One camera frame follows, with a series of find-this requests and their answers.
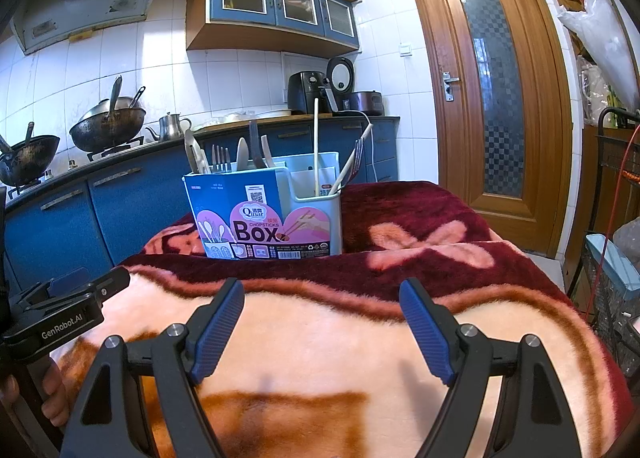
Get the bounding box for white chopstick sticking out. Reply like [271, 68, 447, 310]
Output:
[312, 98, 320, 197]

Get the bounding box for white spoon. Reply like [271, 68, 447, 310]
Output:
[236, 137, 250, 171]
[183, 129, 210, 174]

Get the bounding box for left hand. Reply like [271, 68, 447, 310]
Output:
[1, 357, 70, 428]

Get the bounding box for blue base cabinets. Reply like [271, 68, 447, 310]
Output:
[3, 115, 400, 295]

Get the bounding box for small black wok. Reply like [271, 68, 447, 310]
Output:
[0, 121, 60, 187]

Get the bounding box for gas stove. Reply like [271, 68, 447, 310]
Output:
[87, 135, 144, 161]

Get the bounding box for red floral blanket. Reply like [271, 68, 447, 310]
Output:
[54, 182, 634, 457]

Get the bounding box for large black wok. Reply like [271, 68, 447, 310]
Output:
[70, 76, 145, 153]

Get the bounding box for steel kettle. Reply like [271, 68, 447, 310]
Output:
[146, 113, 192, 142]

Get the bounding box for wooden shelf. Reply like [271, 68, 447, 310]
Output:
[558, 0, 639, 285]

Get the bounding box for steel forks in holder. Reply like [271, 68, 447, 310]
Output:
[212, 144, 232, 173]

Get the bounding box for light blue utensil holder box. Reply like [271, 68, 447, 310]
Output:
[182, 152, 343, 260]

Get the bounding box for wooden door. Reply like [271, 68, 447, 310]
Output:
[416, 0, 572, 257]

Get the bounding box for dark slow cooker pot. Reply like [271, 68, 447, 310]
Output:
[347, 91, 385, 116]

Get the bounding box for black air fryer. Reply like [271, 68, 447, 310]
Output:
[288, 70, 330, 115]

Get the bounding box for white plastic bag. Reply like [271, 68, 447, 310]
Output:
[558, 0, 639, 112]

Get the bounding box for black wire rack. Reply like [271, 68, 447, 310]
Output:
[567, 107, 639, 388]

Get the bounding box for white power cable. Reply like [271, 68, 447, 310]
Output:
[357, 109, 380, 184]

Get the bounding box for door handle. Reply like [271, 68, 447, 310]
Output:
[442, 72, 460, 102]

